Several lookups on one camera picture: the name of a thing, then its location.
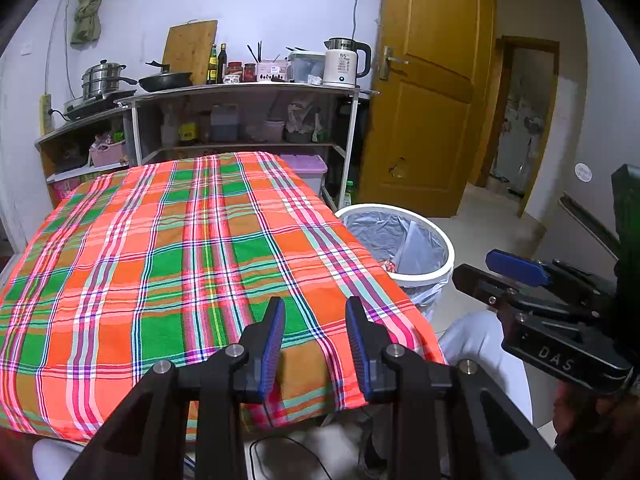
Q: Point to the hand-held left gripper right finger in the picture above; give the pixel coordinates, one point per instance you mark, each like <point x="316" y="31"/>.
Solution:
<point x="357" y="355"/>

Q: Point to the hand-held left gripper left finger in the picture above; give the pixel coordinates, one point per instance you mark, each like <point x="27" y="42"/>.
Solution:
<point x="272" y="355"/>

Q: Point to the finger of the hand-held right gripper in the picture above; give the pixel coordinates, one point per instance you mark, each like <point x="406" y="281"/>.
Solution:
<point x="475" y="285"/>
<point x="515" y="265"/>

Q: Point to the white trash bin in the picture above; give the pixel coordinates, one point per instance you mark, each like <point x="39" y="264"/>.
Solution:
<point x="447" y="255"/>

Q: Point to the person's right hand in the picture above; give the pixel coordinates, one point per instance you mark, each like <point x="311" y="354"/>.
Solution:
<point x="590" y="420"/>

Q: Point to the person's right leg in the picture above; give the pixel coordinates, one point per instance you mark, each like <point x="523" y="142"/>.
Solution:
<point x="480" y="360"/>

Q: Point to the person's leg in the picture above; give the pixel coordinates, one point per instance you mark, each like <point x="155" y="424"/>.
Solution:
<point x="55" y="460"/>
<point x="480" y="360"/>

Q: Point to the clear bin liner bag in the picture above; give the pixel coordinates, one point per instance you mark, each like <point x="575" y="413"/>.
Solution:
<point x="390" y="235"/>

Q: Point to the standing fan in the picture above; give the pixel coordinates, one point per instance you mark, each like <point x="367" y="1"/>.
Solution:
<point x="531" y="130"/>

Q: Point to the plaid tablecloth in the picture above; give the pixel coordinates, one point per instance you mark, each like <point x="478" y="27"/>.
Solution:
<point x="175" y="260"/>

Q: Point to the green drink bottle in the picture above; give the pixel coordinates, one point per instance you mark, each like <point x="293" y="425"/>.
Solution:
<point x="350" y="195"/>

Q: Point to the yellow wooden door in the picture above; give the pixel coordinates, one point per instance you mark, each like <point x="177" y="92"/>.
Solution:
<point x="425" y="110"/>

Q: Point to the purple lid storage box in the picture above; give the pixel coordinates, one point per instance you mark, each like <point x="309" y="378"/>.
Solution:
<point x="305" y="165"/>

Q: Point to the pink lidded tub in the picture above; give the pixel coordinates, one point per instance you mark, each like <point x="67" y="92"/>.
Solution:
<point x="274" y="131"/>

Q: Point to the dark liquid jug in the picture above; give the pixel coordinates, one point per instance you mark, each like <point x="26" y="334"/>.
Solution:
<point x="225" y="125"/>

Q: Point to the crumpled plastic bags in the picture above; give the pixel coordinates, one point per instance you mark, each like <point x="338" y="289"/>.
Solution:
<point x="302" y="117"/>

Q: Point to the yellow label bottle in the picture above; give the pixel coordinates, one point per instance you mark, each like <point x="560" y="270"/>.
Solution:
<point x="188" y="130"/>

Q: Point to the person's left leg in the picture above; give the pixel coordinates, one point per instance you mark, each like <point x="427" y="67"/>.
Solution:
<point x="55" y="460"/>

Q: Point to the clear plastic bottle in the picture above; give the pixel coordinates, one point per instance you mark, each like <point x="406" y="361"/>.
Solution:
<point x="170" y="127"/>

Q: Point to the white electric kettle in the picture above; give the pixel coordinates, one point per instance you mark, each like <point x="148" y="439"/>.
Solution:
<point x="342" y="65"/>

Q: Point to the pink plastic basket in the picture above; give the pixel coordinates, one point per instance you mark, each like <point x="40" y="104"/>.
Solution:
<point x="107" y="154"/>

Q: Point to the clear plastic container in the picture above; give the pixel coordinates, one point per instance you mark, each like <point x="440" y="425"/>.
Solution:
<point x="306" y="66"/>

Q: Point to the red sauce jar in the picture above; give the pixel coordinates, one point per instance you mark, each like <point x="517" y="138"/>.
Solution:
<point x="250" y="72"/>
<point x="234" y="71"/>

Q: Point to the pink utensil box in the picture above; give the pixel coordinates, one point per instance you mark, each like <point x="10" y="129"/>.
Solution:
<point x="272" y="70"/>

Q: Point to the dark sauce bottle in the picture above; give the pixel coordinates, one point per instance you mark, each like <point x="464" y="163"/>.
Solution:
<point x="223" y="66"/>

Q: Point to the green oil bottle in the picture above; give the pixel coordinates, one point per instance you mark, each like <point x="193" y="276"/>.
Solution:
<point x="212" y="67"/>

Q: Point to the black frying pan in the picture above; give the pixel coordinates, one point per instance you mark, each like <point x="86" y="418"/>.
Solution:
<point x="167" y="80"/>

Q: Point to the small wooden shelf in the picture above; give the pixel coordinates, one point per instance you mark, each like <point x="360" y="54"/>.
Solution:
<point x="75" y="127"/>

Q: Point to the dark chopstick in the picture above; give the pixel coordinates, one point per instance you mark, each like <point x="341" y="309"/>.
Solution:
<point x="259" y="51"/>
<point x="251" y="54"/>

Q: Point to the black induction cooker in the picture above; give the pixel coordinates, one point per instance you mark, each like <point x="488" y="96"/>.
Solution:
<point x="95" y="105"/>

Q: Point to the wooden cutting board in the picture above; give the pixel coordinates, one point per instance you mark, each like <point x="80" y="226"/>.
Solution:
<point x="190" y="50"/>

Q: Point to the steel steamer pot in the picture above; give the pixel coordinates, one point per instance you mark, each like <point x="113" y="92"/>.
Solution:
<point x="102" y="82"/>

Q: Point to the yellow power strip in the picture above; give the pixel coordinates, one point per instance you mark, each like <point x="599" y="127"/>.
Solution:
<point x="45" y="112"/>

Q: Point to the hanging green cloth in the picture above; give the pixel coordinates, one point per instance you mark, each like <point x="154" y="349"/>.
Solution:
<point x="87" y="10"/>

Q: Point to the grey wall rail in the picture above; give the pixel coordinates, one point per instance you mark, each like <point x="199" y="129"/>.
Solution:
<point x="590" y="222"/>

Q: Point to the round white wall sticker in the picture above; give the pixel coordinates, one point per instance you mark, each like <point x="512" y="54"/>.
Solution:
<point x="583" y="172"/>

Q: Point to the wooden door frame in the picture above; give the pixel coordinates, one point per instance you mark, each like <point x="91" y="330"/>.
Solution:
<point x="550" y="110"/>

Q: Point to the large metal frame shelf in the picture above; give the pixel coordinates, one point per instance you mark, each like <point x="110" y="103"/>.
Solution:
<point x="250" y="89"/>

